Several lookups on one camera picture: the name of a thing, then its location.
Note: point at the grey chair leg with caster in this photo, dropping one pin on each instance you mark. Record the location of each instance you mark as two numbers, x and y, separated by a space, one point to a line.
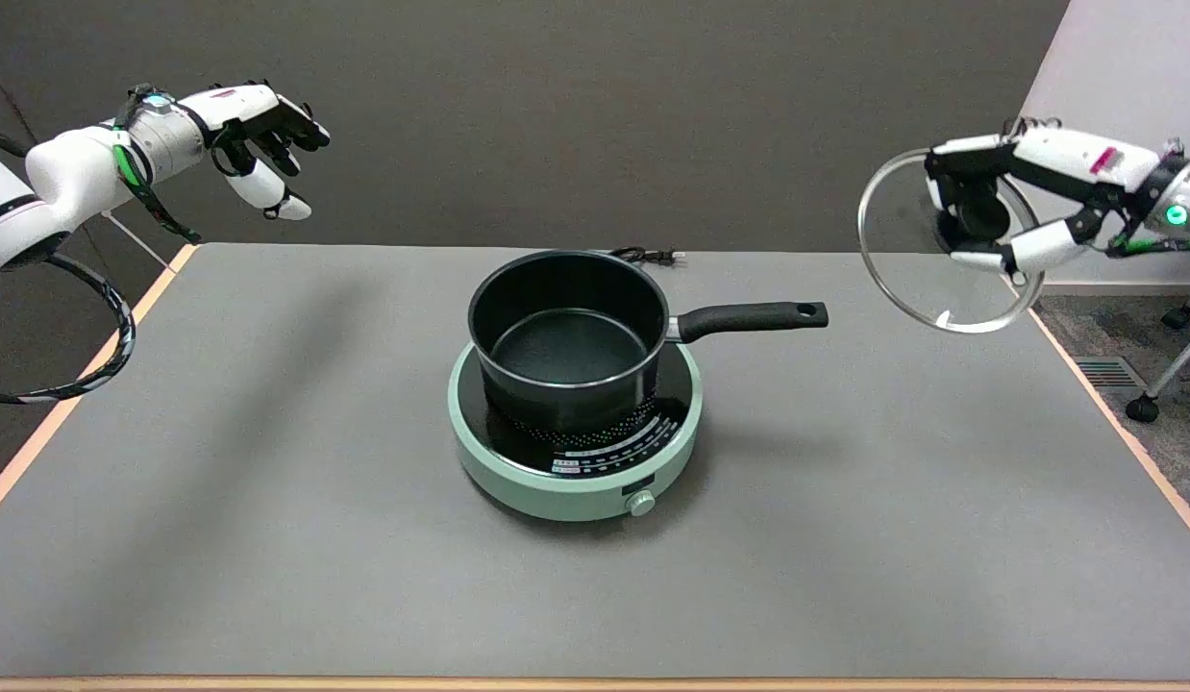
1177 316
1177 370

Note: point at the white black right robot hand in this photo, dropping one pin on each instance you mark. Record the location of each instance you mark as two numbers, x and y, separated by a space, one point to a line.
1066 154

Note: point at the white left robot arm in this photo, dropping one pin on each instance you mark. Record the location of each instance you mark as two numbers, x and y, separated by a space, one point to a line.
66 178

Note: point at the green round induction cooker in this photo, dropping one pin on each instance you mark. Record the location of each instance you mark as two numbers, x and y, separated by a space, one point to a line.
518 476

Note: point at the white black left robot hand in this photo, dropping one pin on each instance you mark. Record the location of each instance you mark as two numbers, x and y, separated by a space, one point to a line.
239 101

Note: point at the floor vent grille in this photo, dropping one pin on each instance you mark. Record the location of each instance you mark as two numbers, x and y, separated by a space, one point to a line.
1109 373

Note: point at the glass pot lid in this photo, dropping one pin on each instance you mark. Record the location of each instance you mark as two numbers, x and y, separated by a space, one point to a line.
893 240

